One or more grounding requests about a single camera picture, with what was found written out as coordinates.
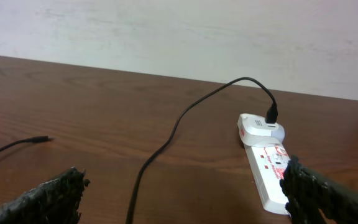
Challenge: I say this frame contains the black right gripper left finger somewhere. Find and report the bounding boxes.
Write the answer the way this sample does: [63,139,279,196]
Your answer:
[0,167,90,224]

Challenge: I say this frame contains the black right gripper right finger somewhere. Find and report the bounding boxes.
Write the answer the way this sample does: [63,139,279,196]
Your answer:
[280,156,358,223]

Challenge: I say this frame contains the white USB wall charger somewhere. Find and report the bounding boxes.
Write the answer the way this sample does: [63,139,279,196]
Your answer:
[237,113,285,147]

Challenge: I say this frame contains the white power strip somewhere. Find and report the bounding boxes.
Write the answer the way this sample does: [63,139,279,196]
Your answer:
[245,144,290,215]

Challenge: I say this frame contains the black USB charging cable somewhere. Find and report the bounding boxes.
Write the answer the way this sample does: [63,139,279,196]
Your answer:
[0,77,279,224]

